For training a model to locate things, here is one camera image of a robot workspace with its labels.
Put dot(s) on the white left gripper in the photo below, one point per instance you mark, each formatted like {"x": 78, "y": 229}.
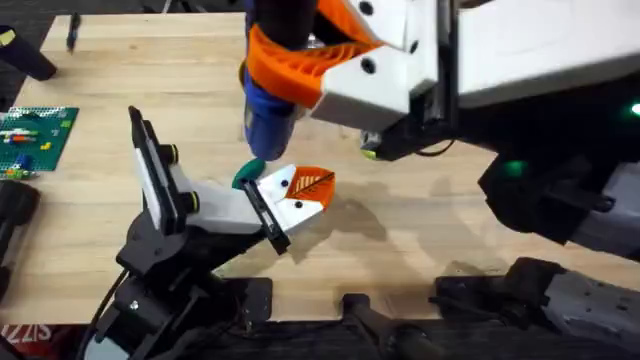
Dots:
{"x": 225, "y": 212}

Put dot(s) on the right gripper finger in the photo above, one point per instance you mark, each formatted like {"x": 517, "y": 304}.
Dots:
{"x": 365, "y": 90}

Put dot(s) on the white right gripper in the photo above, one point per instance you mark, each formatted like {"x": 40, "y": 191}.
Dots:
{"x": 540, "y": 45}

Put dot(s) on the blue electric screwdriver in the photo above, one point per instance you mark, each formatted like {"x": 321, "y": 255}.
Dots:
{"x": 267, "y": 125}

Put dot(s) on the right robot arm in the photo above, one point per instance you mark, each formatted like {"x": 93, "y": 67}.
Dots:
{"x": 580, "y": 300}

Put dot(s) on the green disc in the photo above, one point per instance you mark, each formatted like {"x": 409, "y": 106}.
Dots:
{"x": 248, "y": 171}

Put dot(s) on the black left wrist plate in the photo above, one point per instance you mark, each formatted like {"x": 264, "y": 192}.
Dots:
{"x": 150, "y": 170}

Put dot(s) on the green board with toy blocks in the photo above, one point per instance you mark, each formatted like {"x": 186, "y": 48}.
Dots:
{"x": 35, "y": 140}

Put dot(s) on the black marker pen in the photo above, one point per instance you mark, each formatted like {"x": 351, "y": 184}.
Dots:
{"x": 73, "y": 32}

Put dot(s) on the black bulky object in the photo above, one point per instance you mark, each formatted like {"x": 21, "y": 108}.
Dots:
{"x": 15, "y": 205}

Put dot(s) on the red printed box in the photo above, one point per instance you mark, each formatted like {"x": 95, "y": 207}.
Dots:
{"x": 30, "y": 341}

